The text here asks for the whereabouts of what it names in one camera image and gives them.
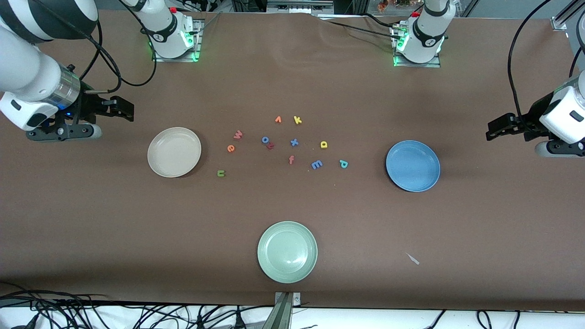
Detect tangled black cables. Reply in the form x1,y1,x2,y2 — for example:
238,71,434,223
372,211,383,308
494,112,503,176
0,281,275,329

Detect beige round plate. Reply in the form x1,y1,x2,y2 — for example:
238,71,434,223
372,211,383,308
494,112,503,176
147,127,202,178

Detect metal camera stand bracket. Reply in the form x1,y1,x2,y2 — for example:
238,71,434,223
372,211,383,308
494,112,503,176
274,292,301,329

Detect grey power strip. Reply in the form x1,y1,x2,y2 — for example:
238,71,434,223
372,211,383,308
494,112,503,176
266,1,334,12

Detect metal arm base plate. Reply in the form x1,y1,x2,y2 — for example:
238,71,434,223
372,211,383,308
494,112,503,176
152,19,202,62
392,23,442,69

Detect aluminium frame profile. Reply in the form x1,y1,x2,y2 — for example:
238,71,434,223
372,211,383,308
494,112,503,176
551,0,585,31

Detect brown table cover sheet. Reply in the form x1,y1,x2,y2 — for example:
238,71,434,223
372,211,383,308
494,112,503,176
0,8,585,312

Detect pale green round plate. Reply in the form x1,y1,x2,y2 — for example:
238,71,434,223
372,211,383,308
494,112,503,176
257,221,318,284

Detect black base cable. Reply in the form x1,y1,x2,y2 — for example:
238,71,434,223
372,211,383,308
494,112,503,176
327,14,403,37

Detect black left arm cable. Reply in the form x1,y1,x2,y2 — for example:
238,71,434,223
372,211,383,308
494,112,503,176
507,0,551,119

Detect blue round plate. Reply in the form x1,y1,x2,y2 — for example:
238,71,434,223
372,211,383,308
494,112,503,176
386,140,441,192

